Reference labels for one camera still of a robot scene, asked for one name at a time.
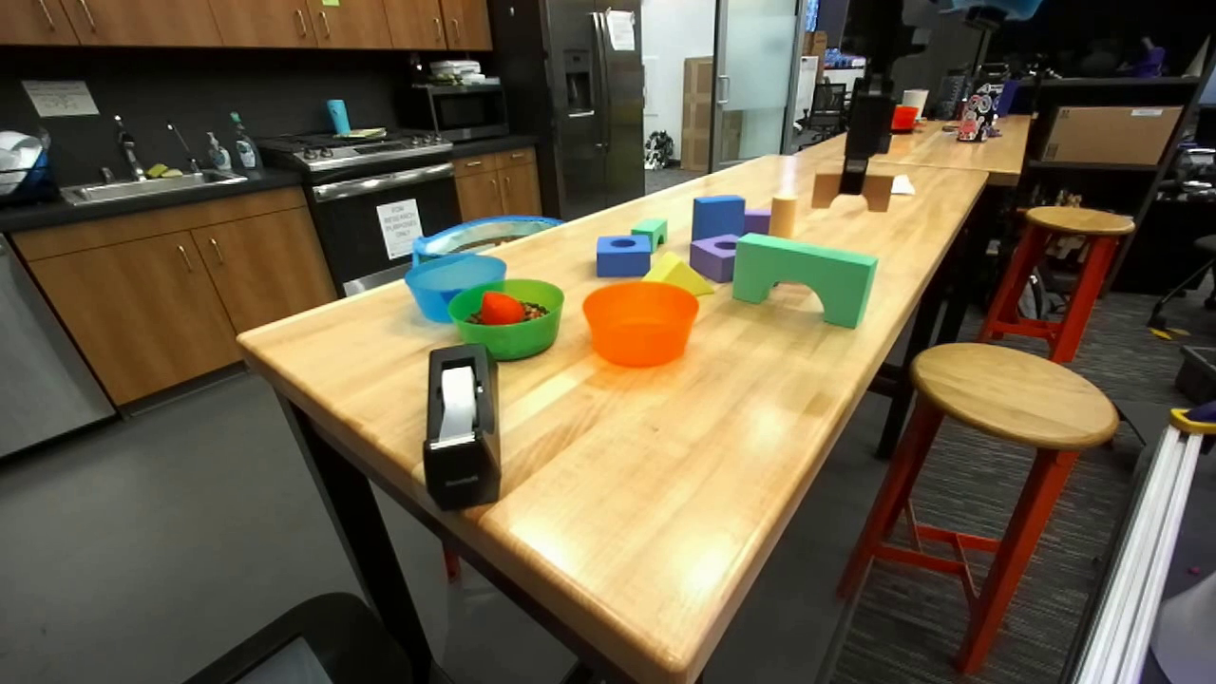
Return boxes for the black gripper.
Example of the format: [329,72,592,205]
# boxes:
[837,0,905,199]

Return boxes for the brown wooden block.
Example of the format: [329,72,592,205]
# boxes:
[808,167,896,217]

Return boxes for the big green foam arch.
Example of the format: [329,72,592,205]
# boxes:
[728,233,882,331]

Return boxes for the yellow foam triangle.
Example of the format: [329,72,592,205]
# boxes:
[640,251,723,299]

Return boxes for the cardboard box stack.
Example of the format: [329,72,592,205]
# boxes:
[680,55,723,174]

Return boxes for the colourful small box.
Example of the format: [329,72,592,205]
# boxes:
[952,84,1005,148]

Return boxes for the frosted glass door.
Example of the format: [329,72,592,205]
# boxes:
[707,0,805,167]

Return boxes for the blue foam cube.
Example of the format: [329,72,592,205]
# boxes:
[688,194,748,246]

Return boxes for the purple block with hole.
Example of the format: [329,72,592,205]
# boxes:
[688,233,743,286]

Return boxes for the wooden stool red legs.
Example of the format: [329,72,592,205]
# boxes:
[837,338,1123,678]
[981,201,1141,369]

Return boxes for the black framed brown board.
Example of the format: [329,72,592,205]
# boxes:
[1017,72,1208,174]

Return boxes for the blue block with hole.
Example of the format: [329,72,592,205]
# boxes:
[592,233,653,283]

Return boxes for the orange plastic bowl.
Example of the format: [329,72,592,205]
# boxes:
[580,279,702,371]

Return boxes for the dark stainless fridge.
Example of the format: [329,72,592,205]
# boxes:
[490,0,648,220]

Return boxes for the red toy fruit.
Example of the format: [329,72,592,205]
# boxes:
[474,290,533,331]

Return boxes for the green plastic bowl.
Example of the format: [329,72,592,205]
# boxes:
[443,279,569,364]

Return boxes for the stainless microwave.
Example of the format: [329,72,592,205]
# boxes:
[405,80,512,146]

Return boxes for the stacked dishes on microwave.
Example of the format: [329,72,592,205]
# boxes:
[426,58,487,93]

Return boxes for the blue plastic bowl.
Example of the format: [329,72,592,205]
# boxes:
[402,251,509,327]

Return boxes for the white notice on oven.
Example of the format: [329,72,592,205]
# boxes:
[372,194,428,267]

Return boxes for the white-edged robot cart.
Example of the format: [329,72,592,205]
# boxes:
[1075,423,1208,684]

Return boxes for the black tape dispenser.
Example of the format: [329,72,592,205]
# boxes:
[416,342,506,512]

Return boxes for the stainless black oven range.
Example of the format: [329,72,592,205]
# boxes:
[257,129,466,299]

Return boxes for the clear soap bottle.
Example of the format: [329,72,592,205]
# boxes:
[229,112,267,174]
[201,129,236,180]

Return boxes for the black chair back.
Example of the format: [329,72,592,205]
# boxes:
[187,588,422,684]

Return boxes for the wooden sink base cabinet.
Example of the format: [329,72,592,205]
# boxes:
[11,186,338,409]

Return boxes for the stainless kitchen sink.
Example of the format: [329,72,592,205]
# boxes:
[55,167,253,209]

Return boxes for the kitchen faucet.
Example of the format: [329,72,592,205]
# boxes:
[108,112,153,186]

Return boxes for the white rounded appliance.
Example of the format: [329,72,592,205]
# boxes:
[0,124,51,205]

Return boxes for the yellow black tool handle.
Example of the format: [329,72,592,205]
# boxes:
[1165,399,1216,440]

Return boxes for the black table frame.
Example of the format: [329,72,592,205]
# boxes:
[268,167,1003,684]

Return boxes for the wooden wall cabinets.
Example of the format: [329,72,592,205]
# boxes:
[0,0,492,55]

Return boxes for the white wall plate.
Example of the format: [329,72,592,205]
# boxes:
[17,76,102,120]

